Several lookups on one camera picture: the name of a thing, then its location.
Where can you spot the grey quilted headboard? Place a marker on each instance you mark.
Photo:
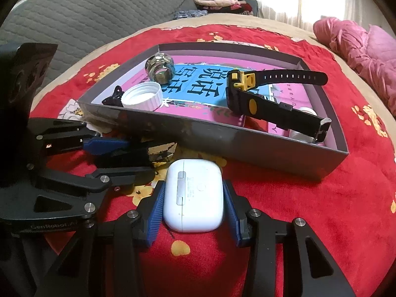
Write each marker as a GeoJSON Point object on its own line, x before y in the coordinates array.
{"type": "Point", "coordinates": [92, 6]}

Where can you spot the pink book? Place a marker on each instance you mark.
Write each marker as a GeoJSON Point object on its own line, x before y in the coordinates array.
{"type": "Point", "coordinates": [201, 111]}

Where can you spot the black hair clip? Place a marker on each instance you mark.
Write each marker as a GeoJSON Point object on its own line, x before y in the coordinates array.
{"type": "Point", "coordinates": [113, 99]}

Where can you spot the red floral blanket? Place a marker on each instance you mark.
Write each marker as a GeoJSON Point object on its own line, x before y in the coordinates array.
{"type": "Point", "coordinates": [309, 207]}

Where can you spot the pink quilt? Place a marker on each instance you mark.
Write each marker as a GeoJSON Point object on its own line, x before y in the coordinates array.
{"type": "Point", "coordinates": [365, 49]}

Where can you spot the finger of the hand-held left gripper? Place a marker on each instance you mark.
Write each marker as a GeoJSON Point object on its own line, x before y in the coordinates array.
{"type": "Point", "coordinates": [105, 147]}
{"type": "Point", "coordinates": [123, 176]}

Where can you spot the blue patterned cloth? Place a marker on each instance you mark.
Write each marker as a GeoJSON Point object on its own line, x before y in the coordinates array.
{"type": "Point", "coordinates": [188, 14]}

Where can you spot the small white bottle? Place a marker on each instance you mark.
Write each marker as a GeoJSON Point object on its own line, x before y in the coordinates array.
{"type": "Point", "coordinates": [304, 111]}

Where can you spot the white earbuds case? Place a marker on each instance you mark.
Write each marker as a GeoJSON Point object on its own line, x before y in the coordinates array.
{"type": "Point", "coordinates": [193, 198]}

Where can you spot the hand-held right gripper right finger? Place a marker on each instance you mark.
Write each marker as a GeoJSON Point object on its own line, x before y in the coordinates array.
{"type": "Point", "coordinates": [233, 216]}

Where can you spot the black yellow wristwatch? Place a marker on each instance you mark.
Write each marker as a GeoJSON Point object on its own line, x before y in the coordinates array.
{"type": "Point", "coordinates": [278, 114]}

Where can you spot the white bottle cap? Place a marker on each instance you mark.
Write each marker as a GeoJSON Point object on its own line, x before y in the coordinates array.
{"type": "Point", "coordinates": [142, 97]}

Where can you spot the grey cardboard box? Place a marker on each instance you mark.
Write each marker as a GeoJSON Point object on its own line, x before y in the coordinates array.
{"type": "Point", "coordinates": [232, 145]}

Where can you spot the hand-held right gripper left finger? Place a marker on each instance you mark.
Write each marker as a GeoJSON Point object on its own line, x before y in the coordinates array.
{"type": "Point", "coordinates": [154, 216]}

